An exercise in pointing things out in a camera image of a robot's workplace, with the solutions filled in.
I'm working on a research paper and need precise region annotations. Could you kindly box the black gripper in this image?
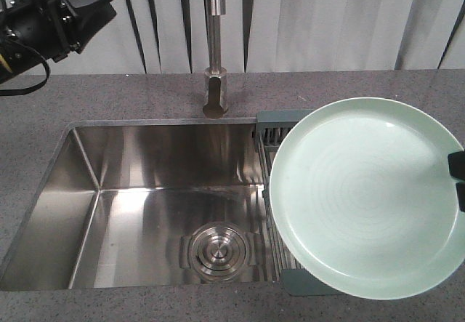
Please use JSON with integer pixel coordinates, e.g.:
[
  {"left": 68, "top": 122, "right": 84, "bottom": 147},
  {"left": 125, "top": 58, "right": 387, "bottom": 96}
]
[{"left": 7, "top": 0, "right": 117, "bottom": 63}]

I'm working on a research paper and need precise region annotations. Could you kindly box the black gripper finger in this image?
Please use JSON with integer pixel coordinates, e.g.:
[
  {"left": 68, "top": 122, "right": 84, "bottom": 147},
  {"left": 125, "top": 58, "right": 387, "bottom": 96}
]
[
  {"left": 448, "top": 150, "right": 465, "bottom": 181},
  {"left": 456, "top": 182, "right": 465, "bottom": 212}
]

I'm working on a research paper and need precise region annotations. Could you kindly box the light green round plate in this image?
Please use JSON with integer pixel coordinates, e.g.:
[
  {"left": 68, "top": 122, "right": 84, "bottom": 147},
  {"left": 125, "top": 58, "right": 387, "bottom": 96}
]
[{"left": 270, "top": 97, "right": 464, "bottom": 300}]

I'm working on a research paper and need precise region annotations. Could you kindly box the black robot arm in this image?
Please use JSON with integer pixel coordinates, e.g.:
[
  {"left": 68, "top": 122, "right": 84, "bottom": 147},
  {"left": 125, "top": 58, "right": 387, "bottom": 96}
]
[{"left": 1, "top": 0, "right": 116, "bottom": 82}]

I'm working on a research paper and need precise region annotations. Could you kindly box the teal sink dry rack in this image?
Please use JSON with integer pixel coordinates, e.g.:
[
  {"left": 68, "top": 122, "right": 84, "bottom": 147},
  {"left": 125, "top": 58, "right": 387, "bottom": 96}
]
[{"left": 253, "top": 110, "right": 341, "bottom": 297}]

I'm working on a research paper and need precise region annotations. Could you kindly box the steel kitchen faucet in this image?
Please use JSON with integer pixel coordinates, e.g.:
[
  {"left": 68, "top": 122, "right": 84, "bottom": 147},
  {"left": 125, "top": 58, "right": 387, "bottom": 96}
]
[{"left": 203, "top": 0, "right": 227, "bottom": 119}]

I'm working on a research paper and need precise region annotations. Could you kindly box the white pleated curtain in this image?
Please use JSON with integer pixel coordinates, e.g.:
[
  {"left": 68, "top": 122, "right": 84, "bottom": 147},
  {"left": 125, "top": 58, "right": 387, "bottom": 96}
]
[{"left": 52, "top": 0, "right": 464, "bottom": 74}]

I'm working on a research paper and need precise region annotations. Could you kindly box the stainless steel sink basin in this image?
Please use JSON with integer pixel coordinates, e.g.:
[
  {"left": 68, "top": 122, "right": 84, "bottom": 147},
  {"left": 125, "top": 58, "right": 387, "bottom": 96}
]
[{"left": 1, "top": 118, "right": 277, "bottom": 291}]

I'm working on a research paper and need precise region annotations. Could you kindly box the round steel sink drain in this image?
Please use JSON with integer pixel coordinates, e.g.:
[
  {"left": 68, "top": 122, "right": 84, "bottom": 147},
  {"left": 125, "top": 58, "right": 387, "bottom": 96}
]
[{"left": 179, "top": 222, "right": 268, "bottom": 283}]

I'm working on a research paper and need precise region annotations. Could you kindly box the black cable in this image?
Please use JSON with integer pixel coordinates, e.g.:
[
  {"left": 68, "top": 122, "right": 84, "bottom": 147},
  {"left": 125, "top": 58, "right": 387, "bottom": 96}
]
[{"left": 0, "top": 38, "right": 51, "bottom": 97}]

